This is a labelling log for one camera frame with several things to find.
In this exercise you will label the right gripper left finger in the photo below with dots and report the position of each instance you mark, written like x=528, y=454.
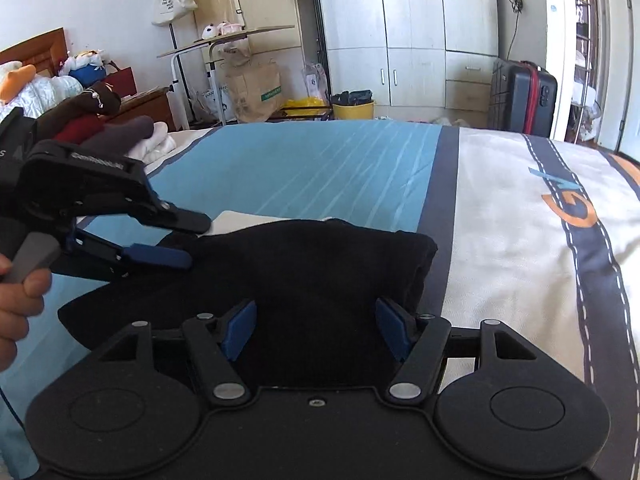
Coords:
x=214, y=345

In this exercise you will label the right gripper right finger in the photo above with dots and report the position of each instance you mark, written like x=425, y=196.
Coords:
x=417, y=343

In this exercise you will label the black printed sweater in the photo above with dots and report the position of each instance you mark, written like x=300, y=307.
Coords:
x=315, y=285

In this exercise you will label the pile of folded clothes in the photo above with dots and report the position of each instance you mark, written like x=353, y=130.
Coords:
x=86, y=121

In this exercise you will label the person's left hand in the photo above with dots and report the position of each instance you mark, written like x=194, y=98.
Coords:
x=19, y=303

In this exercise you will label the plush toys pile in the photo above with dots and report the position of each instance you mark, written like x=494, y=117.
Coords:
x=23, y=87

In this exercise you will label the wooden headboard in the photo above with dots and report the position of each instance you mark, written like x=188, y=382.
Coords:
x=47, y=52

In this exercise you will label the wooden nightstand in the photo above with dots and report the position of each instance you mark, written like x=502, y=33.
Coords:
x=153, y=103

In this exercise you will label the blue and white bedsheet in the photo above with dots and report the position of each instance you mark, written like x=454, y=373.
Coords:
x=536, y=269

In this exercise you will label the white rolling table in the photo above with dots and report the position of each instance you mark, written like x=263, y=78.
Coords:
x=210, y=45

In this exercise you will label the white tote bag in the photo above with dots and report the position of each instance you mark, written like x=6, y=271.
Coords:
x=167, y=11

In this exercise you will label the brown paper bag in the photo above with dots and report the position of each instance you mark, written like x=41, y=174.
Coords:
x=255, y=91

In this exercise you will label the yellow bucket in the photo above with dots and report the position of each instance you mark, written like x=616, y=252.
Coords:
x=353, y=105

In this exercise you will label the yellow plastic bags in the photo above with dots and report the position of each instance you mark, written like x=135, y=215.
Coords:
x=308, y=108

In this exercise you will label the white wardrobe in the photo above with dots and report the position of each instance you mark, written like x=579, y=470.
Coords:
x=421, y=59

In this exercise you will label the metal shelf rack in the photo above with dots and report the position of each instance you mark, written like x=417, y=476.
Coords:
x=585, y=109

